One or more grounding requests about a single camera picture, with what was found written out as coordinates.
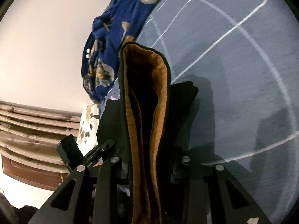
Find black pants with orange lining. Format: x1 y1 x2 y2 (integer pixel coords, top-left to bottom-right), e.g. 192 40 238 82
93 42 199 223

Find blue checked bed sheet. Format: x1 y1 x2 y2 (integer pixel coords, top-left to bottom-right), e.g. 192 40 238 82
138 0 298 223

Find brown wooden bed frame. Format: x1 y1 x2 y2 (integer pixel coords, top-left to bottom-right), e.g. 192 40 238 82
1 156 68 191

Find blue dog print blanket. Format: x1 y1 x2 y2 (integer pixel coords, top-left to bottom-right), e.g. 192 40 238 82
81 0 160 105

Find white floral pillow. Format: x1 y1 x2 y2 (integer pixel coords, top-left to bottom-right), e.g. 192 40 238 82
76 104 100 156

